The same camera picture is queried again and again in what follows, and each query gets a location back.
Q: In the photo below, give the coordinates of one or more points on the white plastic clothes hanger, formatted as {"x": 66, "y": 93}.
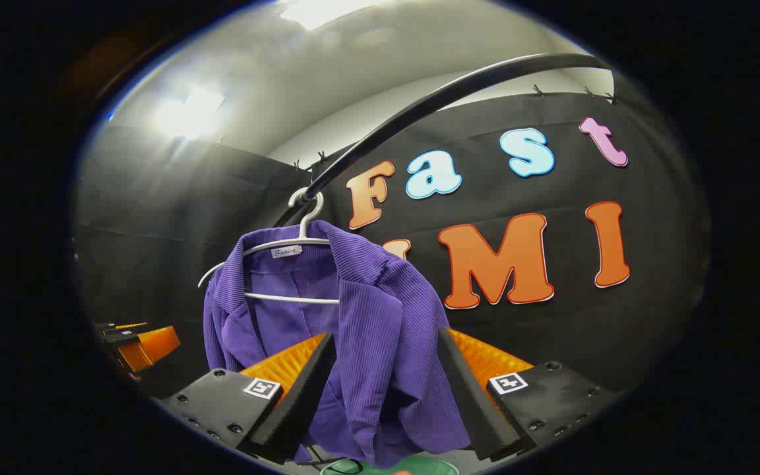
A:
{"x": 287, "y": 298}

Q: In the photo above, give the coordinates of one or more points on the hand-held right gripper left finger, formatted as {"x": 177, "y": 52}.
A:
{"x": 304, "y": 396}

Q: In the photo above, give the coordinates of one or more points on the black metal clothes rack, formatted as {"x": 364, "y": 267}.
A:
{"x": 446, "y": 90}

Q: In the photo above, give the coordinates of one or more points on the row of small black clips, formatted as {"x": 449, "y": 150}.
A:
{"x": 539, "y": 90}

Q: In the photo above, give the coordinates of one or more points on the green laundry hamper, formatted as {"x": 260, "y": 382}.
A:
{"x": 433, "y": 467}

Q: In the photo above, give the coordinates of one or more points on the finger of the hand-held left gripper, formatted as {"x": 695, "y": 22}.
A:
{"x": 152, "y": 346}
{"x": 106, "y": 326}

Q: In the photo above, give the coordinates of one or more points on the black backdrop cloth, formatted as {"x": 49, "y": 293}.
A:
{"x": 650, "y": 231}

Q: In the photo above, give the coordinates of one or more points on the bright ceiling light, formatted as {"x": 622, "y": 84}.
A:
{"x": 189, "y": 112}
{"x": 327, "y": 10}

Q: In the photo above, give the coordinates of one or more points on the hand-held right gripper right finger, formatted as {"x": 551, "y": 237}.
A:
{"x": 469, "y": 396}

